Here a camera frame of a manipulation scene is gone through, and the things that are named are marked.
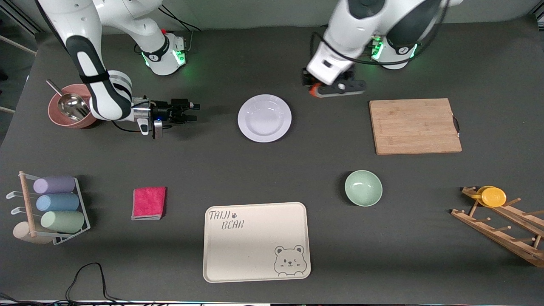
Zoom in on white round plate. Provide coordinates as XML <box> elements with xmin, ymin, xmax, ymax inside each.
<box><xmin>237</xmin><ymin>94</ymin><xmax>293</xmax><ymax>143</ymax></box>

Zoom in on pink bowl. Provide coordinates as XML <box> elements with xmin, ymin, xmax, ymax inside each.
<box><xmin>47</xmin><ymin>83</ymin><xmax>102</xmax><ymax>129</ymax></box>

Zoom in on wooden cutting board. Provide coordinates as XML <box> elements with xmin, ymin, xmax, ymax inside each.
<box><xmin>368</xmin><ymin>98</ymin><xmax>463</xmax><ymax>156</ymax></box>

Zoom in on metal scoop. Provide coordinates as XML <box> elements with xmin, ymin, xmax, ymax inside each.
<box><xmin>45</xmin><ymin>79</ymin><xmax>91</xmax><ymax>121</ymax></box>

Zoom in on pink folded cloth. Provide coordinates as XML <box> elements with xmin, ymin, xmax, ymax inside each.
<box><xmin>131</xmin><ymin>186</ymin><xmax>167</xmax><ymax>221</ymax></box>

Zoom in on pale green bowl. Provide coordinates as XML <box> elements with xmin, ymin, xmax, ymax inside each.
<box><xmin>344</xmin><ymin>170</ymin><xmax>383</xmax><ymax>208</ymax></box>

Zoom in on purple cup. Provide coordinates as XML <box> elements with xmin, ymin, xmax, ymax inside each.
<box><xmin>33</xmin><ymin>176</ymin><xmax>76</xmax><ymax>195</ymax></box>

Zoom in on blue cup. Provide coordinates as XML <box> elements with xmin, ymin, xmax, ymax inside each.
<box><xmin>36</xmin><ymin>193</ymin><xmax>80</xmax><ymax>212</ymax></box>

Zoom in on green cup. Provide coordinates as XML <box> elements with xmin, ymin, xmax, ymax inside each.
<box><xmin>40</xmin><ymin>210</ymin><xmax>85</xmax><ymax>234</ymax></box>

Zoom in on cream bear print tray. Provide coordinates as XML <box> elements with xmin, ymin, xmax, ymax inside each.
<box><xmin>203</xmin><ymin>201</ymin><xmax>312</xmax><ymax>283</ymax></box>

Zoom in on yellow mug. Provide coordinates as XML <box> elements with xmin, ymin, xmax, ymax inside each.
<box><xmin>470</xmin><ymin>185</ymin><xmax>507</xmax><ymax>208</ymax></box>

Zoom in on beige cup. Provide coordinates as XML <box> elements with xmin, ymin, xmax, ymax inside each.
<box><xmin>12</xmin><ymin>221</ymin><xmax>54</xmax><ymax>245</ymax></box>

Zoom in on wooden peg mug rack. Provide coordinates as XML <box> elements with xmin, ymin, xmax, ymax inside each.
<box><xmin>450</xmin><ymin>186</ymin><xmax>544</xmax><ymax>268</ymax></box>

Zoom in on black right arm base cables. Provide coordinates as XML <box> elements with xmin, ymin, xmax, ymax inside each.
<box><xmin>159</xmin><ymin>4</ymin><xmax>201</xmax><ymax>51</ymax></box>

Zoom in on white wire cup rack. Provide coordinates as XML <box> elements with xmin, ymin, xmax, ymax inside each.
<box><xmin>6</xmin><ymin>170</ymin><xmax>91</xmax><ymax>246</ymax></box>

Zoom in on black table cable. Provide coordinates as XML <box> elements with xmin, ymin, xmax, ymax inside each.
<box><xmin>0</xmin><ymin>262</ymin><xmax>170</xmax><ymax>306</ymax></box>

